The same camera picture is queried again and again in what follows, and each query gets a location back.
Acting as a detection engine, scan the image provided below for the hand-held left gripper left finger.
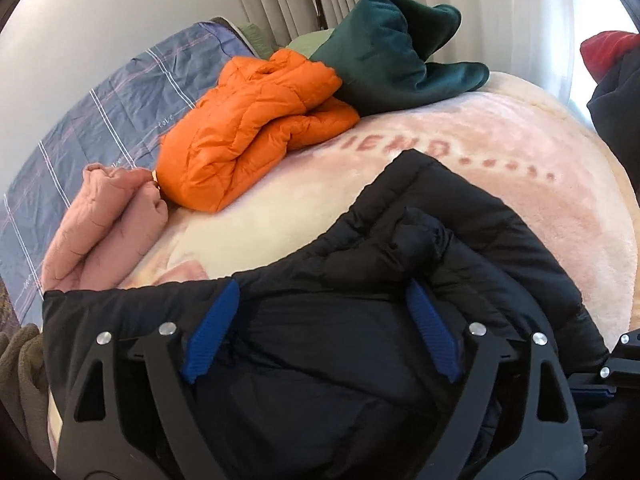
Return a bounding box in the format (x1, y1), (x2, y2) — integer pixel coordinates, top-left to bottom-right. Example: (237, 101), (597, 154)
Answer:
(56, 280), (241, 480)

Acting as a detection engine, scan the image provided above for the blue plaid quilt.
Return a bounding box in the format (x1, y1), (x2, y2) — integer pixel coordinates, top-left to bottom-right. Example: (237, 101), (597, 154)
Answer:
(0, 21), (262, 332)

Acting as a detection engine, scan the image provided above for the red cloth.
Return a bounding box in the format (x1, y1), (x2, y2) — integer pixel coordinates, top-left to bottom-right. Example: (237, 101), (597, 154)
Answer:
(580, 31), (640, 84)

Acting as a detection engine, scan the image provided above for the brown fleece garment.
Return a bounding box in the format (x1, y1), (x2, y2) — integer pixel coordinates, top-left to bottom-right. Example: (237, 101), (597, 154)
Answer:
(0, 324), (53, 467)

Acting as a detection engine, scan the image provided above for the dark navy garment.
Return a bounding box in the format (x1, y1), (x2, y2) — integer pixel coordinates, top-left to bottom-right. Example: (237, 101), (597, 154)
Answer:
(586, 50), (640, 137)

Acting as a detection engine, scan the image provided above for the black puffer jacket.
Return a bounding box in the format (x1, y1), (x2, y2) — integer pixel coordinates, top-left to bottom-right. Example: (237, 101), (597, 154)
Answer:
(42, 149), (612, 480)

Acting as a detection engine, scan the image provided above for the dark green sweatshirt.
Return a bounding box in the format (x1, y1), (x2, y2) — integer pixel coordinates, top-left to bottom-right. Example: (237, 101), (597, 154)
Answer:
(311, 0), (491, 117)

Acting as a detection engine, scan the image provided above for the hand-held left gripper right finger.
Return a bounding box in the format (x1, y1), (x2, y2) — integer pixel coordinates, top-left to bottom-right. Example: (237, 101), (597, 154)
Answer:
(406, 280), (586, 480)

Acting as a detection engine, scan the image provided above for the grey pleated curtain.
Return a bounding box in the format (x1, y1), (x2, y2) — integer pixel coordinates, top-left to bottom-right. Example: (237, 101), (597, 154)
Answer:
(225, 0), (592, 107)

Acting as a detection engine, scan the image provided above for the pink quilted jacket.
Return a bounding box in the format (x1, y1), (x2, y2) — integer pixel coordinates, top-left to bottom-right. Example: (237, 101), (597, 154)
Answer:
(40, 162), (171, 294)

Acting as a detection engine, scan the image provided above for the light green pillow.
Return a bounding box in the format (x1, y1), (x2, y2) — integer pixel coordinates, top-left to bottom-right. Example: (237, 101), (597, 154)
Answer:
(237, 22), (334, 61)

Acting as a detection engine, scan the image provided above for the orange puffer jacket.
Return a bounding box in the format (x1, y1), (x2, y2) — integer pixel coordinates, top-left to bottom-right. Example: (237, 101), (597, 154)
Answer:
(157, 49), (362, 213)

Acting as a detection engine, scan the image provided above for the pink printed blanket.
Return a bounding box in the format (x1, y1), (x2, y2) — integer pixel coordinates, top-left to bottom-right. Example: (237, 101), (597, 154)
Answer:
(47, 71), (640, 466)

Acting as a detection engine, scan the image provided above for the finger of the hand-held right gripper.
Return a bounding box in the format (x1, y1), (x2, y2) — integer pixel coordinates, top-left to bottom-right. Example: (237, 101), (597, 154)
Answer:
(569, 330), (640, 397)

